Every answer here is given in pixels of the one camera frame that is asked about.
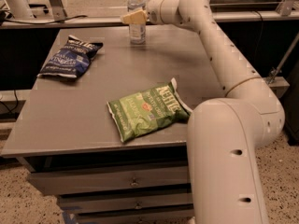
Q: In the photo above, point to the white pipe top left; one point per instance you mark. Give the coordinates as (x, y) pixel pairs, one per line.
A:
(20, 9)

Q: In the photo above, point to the clear blue plastic water bottle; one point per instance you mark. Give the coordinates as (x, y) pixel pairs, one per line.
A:
(137, 32)

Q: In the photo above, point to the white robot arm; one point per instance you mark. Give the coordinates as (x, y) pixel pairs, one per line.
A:
(223, 133)

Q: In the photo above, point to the green Kettle chips bag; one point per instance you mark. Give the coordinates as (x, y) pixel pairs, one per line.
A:
(148, 111)

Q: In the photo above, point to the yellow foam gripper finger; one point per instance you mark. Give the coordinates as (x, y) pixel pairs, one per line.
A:
(135, 17)

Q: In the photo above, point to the grey drawer cabinet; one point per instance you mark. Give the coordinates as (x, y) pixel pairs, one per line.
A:
(69, 142)

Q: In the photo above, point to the grey metal rail frame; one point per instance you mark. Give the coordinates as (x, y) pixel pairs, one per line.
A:
(98, 11)

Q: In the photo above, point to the blue Kettle chips bag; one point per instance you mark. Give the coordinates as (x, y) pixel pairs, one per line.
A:
(72, 60)

